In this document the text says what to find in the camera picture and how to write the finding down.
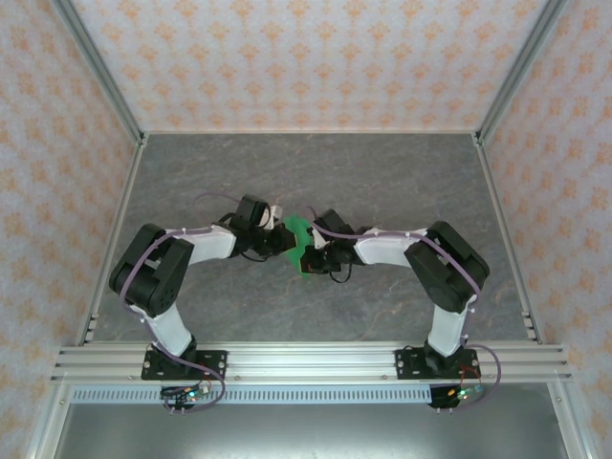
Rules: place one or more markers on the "green paper sheet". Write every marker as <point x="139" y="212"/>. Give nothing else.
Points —
<point x="295" y="225"/>

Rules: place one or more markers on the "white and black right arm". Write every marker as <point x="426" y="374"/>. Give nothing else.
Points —
<point x="444" y="272"/>

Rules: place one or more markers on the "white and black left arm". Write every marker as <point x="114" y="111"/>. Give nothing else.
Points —
<point x="210" y="244"/>

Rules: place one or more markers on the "grey metal sheet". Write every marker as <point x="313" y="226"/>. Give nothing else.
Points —
<point x="311" y="435"/>

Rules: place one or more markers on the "aluminium mounting beam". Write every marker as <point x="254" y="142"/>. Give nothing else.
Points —
<point x="311" y="363"/>

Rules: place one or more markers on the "small lit circuit board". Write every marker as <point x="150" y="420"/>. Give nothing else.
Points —
<point x="191" y="393"/>
<point x="461" y="393"/>

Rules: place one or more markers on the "thin aluminium wall rail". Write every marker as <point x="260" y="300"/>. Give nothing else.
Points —
<point x="311" y="131"/>

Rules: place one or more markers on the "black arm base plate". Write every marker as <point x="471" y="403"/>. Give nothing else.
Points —
<point x="215" y="365"/>
<point x="406" y="365"/>

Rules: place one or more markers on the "aluminium side rail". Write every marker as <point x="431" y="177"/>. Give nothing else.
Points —
<point x="508" y="239"/>
<point x="113" y="239"/>

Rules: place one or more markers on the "aluminium corner post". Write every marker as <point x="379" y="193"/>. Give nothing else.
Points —
<point x="103" y="72"/>
<point x="517" y="72"/>

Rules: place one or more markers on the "aluminium frame leg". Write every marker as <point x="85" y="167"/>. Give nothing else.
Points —
<point x="50" y="421"/>
<point x="571" y="421"/>

